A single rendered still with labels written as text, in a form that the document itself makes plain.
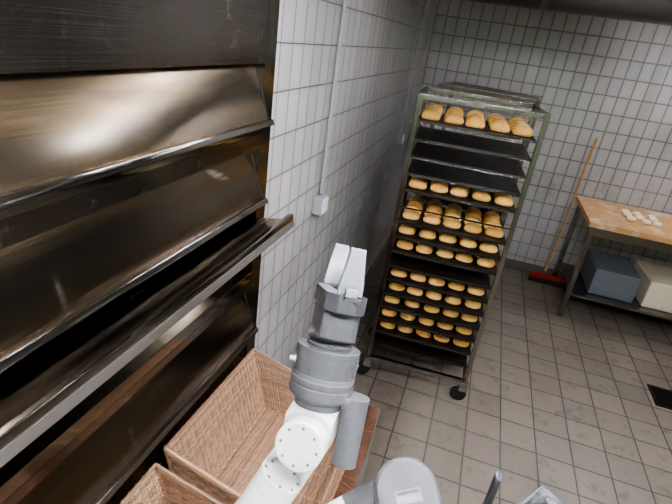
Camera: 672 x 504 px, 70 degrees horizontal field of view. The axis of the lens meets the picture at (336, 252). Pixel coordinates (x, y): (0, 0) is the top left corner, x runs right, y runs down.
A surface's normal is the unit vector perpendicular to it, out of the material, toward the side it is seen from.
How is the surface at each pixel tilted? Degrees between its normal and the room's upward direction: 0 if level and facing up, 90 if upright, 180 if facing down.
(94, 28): 90
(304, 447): 67
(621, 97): 90
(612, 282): 90
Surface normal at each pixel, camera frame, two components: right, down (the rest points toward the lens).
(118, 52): 0.94, 0.25
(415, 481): -0.08, -0.55
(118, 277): 0.93, -0.07
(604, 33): -0.31, 0.37
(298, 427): -0.22, -0.02
